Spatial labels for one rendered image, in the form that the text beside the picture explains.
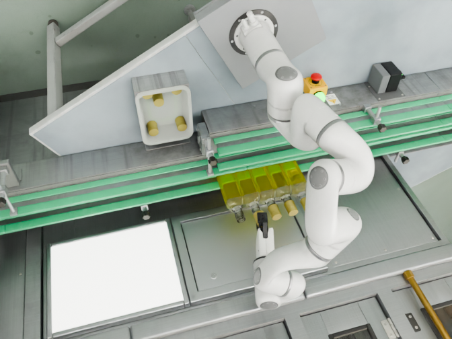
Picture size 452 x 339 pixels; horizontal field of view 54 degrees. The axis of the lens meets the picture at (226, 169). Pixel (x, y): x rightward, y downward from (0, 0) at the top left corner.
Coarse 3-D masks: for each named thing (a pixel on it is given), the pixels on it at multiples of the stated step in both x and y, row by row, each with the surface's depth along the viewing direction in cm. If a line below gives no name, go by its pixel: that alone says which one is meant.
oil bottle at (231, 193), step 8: (216, 176) 159; (224, 176) 153; (232, 176) 154; (224, 184) 151; (232, 184) 151; (224, 192) 150; (232, 192) 149; (240, 192) 149; (224, 200) 153; (232, 200) 146; (240, 200) 147; (232, 208) 147
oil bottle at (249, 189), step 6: (240, 174) 154; (246, 174) 154; (240, 180) 152; (246, 180) 152; (252, 180) 152; (240, 186) 151; (246, 186) 150; (252, 186) 150; (246, 192) 148; (252, 192) 148; (258, 192) 148; (246, 198) 147; (252, 198) 147; (258, 198) 148; (246, 204) 149
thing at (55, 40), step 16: (112, 0) 178; (96, 16) 180; (48, 32) 190; (64, 32) 184; (80, 32) 183; (48, 48) 181; (48, 64) 174; (48, 80) 167; (48, 96) 161; (48, 112) 155
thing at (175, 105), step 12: (168, 96) 147; (180, 96) 148; (144, 108) 148; (156, 108) 149; (168, 108) 151; (180, 108) 152; (144, 120) 151; (156, 120) 153; (168, 120) 154; (144, 132) 146; (168, 132) 154; (180, 132) 154; (192, 132) 152; (156, 144) 151
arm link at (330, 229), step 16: (320, 160) 99; (320, 176) 97; (336, 176) 96; (320, 192) 98; (336, 192) 96; (320, 208) 98; (336, 208) 97; (320, 224) 98; (336, 224) 97; (352, 224) 101; (320, 240) 99; (336, 240) 98; (320, 256) 107
